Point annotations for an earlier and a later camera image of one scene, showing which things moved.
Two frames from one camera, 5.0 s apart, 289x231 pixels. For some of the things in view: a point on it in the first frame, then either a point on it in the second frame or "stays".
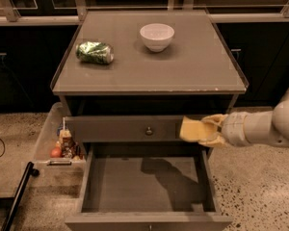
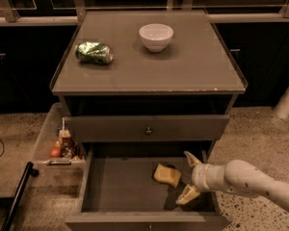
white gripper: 233,128 → 199,177
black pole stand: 20,192 stays
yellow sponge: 192,130 → 165,173
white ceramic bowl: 156,37 stays
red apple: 56,152 stays
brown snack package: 68,146 stays
